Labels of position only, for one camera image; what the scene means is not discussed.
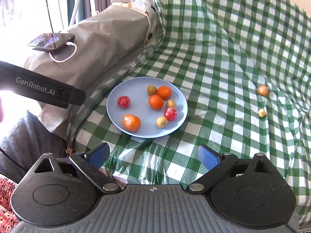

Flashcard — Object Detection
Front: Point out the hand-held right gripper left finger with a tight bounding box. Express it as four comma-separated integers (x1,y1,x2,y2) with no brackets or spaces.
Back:
34,143,122,195

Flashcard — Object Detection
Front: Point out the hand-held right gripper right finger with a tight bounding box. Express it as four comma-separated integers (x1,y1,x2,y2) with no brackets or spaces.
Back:
186,145,276,195

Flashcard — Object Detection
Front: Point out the light blue plate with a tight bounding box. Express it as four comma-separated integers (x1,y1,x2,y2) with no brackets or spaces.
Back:
106,77,188,139

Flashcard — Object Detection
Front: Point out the red fruit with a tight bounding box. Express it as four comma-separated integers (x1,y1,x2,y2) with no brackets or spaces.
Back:
164,107,178,121
118,96,131,109

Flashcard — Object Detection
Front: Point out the black smartphone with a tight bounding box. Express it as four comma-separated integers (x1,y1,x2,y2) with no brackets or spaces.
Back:
27,32,75,53

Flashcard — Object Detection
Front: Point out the person's grey trouser leg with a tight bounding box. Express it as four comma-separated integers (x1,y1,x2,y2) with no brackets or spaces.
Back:
0,110,67,183

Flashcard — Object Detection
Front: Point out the grey pillow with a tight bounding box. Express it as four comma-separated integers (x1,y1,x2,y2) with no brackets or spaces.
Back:
22,3,156,142

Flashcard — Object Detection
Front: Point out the red patterned cloth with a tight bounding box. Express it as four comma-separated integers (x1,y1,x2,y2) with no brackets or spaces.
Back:
0,174,20,231

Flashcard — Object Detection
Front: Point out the green checked cloth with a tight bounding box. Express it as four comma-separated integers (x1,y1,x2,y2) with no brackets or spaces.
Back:
70,0,311,225

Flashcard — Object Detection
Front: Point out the white charging cable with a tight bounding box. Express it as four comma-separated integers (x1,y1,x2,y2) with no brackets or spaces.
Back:
48,41,78,63

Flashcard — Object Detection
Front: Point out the thin black cable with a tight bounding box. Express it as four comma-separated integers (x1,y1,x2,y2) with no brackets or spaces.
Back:
0,148,25,171

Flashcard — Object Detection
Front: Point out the black hanging cable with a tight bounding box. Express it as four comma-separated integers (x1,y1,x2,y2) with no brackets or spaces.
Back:
43,0,54,33

